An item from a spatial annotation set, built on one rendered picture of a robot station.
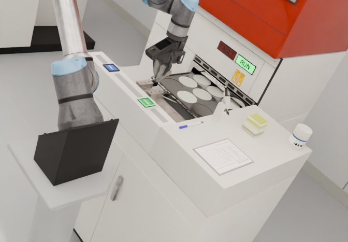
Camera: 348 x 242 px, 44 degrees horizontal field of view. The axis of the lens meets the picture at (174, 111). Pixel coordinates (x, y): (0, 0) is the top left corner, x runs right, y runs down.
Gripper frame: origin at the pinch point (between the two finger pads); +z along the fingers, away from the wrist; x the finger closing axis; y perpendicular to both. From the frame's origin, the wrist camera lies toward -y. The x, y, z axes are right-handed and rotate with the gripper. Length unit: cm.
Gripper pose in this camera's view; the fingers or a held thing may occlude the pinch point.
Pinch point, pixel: (155, 79)
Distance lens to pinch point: 169.4
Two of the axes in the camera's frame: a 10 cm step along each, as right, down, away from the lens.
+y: 7.0, -1.5, 7.0
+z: -3.3, 8.0, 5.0
